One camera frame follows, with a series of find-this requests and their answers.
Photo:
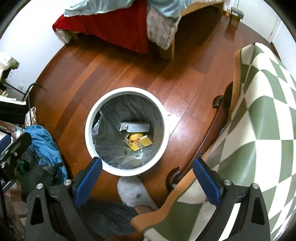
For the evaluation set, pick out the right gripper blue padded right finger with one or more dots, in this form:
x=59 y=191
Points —
x=209 y=180

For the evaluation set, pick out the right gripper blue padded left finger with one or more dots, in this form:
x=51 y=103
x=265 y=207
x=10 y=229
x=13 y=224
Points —
x=85 y=180

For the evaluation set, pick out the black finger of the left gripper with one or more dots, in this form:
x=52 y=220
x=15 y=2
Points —
x=17 y=148

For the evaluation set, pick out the yellow cigarette box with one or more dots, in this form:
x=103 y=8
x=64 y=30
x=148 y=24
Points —
x=137 y=141

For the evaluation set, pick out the tall white blue box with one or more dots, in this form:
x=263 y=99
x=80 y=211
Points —
x=134 y=127

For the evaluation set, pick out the white round trash bin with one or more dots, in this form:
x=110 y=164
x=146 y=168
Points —
x=104 y=139

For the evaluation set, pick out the blue cloth on floor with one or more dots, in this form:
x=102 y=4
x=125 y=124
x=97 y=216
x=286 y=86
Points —
x=47 y=151

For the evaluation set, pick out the white fluffy slipper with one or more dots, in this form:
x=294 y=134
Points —
x=133 y=193

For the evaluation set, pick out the green white checkered tablecloth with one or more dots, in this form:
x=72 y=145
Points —
x=257 y=145

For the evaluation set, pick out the red blanket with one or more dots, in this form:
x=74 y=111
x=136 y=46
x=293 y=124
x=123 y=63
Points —
x=123 y=27

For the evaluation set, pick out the wooden bed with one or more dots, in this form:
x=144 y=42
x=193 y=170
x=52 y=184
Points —
x=161 y=30

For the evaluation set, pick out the grey box by door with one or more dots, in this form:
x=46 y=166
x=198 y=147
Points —
x=236 y=16

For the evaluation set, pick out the light blue duvet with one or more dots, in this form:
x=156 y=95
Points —
x=169 y=8

